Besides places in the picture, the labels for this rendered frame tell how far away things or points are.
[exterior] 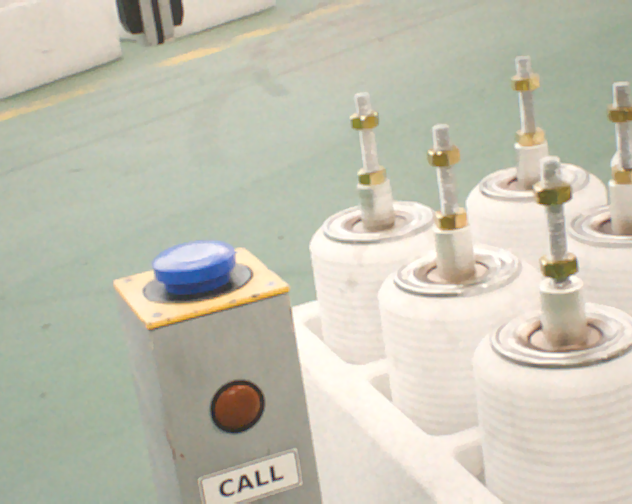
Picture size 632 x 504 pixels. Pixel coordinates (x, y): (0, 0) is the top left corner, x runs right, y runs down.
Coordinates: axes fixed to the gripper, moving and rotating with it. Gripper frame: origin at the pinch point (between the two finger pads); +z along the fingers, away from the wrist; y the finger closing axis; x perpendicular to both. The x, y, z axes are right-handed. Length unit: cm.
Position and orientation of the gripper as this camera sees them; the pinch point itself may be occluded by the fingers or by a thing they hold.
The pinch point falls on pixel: (148, 1)
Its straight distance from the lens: 61.6
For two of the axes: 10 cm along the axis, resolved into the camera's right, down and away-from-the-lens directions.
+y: -9.2, 2.4, -3.0
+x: 3.6, 2.6, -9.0
